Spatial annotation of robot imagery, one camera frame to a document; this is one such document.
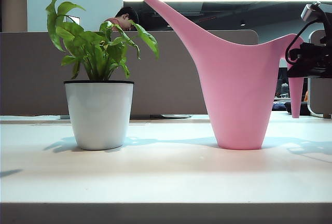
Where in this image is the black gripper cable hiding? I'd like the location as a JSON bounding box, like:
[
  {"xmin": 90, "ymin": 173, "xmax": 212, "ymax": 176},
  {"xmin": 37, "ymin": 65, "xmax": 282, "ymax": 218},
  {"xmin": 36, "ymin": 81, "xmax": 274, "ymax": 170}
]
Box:
[{"xmin": 284, "ymin": 18, "xmax": 321, "ymax": 66}]

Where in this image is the long brown desk partition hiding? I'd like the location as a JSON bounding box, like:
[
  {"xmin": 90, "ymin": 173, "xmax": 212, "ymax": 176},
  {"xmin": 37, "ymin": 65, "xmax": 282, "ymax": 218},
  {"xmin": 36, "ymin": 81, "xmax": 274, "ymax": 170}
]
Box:
[{"xmin": 0, "ymin": 29, "xmax": 259, "ymax": 117}]

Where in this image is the black rounded bag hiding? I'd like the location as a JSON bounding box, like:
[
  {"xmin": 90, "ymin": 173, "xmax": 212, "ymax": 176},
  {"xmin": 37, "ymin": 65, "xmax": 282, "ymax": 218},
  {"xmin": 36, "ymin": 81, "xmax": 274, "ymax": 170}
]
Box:
[{"xmin": 284, "ymin": 101, "xmax": 311, "ymax": 116}]

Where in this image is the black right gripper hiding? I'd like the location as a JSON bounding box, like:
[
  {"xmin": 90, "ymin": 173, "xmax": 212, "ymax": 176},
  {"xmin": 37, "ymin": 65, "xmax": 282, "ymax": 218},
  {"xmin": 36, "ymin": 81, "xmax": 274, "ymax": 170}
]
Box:
[{"xmin": 286, "ymin": 36, "xmax": 332, "ymax": 78}]

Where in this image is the person in red shirt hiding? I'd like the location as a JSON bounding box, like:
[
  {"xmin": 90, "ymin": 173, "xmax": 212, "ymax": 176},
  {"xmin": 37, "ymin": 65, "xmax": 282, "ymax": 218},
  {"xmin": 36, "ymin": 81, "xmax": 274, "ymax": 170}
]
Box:
[{"xmin": 105, "ymin": 6, "xmax": 140, "ymax": 32}]

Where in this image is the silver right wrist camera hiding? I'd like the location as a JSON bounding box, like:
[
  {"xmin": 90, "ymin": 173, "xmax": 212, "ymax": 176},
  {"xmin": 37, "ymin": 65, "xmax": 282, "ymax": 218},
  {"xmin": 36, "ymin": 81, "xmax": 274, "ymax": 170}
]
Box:
[{"xmin": 300, "ymin": 1, "xmax": 324, "ymax": 22}]

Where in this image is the green leafy plant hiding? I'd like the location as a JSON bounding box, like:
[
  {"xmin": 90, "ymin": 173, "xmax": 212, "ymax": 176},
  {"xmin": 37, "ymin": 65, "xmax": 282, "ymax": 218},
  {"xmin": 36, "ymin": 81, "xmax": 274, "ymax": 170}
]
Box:
[{"xmin": 45, "ymin": 0, "xmax": 160, "ymax": 81}]

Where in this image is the white plant pot black rim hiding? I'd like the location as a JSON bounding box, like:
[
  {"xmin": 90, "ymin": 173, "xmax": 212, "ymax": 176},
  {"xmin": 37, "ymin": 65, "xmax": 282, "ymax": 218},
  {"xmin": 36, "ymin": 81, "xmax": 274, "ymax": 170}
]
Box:
[{"xmin": 63, "ymin": 80, "xmax": 135, "ymax": 151}]

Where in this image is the pink plastic watering can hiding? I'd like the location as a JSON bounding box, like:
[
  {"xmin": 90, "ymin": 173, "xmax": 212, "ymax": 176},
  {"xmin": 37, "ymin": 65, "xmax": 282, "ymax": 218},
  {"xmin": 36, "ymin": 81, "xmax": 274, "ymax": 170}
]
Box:
[{"xmin": 135, "ymin": 0, "xmax": 305, "ymax": 150}]

